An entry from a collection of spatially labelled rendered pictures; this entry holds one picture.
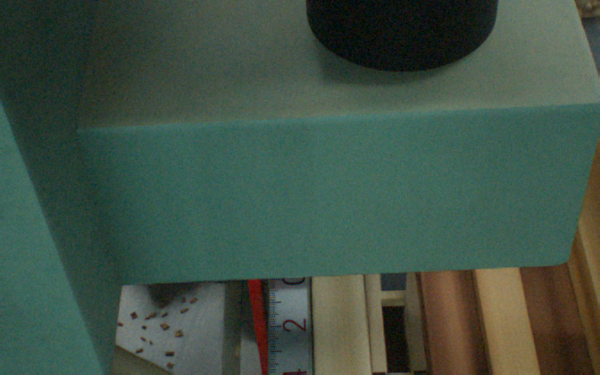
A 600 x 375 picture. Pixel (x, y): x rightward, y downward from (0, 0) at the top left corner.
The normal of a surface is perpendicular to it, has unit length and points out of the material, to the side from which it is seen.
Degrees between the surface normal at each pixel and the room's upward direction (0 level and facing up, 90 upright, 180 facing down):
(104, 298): 90
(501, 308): 0
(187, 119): 23
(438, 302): 0
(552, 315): 0
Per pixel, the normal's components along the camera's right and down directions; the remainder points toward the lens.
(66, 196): 1.00, -0.05
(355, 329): -0.05, -0.67
